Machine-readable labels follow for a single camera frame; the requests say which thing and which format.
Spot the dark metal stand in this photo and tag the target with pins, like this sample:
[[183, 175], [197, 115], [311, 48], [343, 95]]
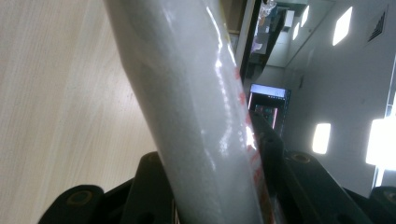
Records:
[[251, 37]]

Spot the rectangular ceiling light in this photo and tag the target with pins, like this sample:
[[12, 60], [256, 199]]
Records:
[[382, 144], [304, 15], [342, 26], [321, 138], [295, 31]]

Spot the computer monitor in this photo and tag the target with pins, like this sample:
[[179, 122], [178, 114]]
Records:
[[270, 102]]

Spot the white bottle with red label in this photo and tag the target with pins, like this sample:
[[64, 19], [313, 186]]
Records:
[[193, 118]]

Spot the ceiling air vent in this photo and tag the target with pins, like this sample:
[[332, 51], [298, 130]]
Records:
[[377, 27]]

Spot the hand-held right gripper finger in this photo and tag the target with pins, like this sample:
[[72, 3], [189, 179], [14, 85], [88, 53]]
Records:
[[270, 152]]

